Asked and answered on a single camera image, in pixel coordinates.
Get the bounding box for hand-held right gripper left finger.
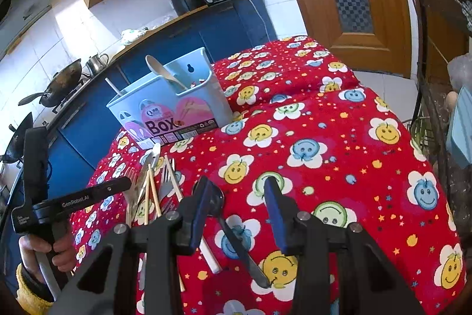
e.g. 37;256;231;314
48;177;216;315

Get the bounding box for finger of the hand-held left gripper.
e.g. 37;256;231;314
86;177;132;200

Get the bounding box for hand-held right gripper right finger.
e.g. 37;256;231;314
263;176;425;315

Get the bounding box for metal fork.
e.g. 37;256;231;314
162;199;182;224
159;163;179;216

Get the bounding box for wooden chopstick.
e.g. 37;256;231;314
164;154;184;202
145;168;152;226
148;170;163;219

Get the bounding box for white chopstick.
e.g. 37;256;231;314
199;236;223;274

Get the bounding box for black spoon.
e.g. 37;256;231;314
192;177;272;289

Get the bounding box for light blue utensil holder box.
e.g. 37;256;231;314
106;47;234;146

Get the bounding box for person's left forearm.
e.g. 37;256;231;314
15;261;56;310

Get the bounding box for person's left hand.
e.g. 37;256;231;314
18;223;76;273

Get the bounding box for black frying pan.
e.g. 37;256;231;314
0;112;34;164

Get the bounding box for black wok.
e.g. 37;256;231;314
18;58;83;107

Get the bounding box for white utensil stick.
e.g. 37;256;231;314
105;78;124;96

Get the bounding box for red smiley flower tablecloth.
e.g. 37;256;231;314
68;35;467;315

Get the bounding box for metal kettle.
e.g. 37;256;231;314
86;53;110;76

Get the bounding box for wooden spoon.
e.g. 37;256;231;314
145;55;192;91

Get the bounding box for blue kitchen counter cabinets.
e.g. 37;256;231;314
7;0;278;223

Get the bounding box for white cloth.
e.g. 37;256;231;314
121;28;148;46

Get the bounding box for grey range hood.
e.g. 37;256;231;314
0;0;52;53

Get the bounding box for light blue plastic container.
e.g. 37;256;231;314
446;86;472;170

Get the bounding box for wooden door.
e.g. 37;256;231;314
263;0;414;77

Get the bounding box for black metal rack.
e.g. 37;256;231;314
400;0;472;212

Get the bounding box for clear plastic bag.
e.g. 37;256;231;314
447;55;472;90

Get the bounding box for white power cable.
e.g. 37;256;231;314
236;0;271;43

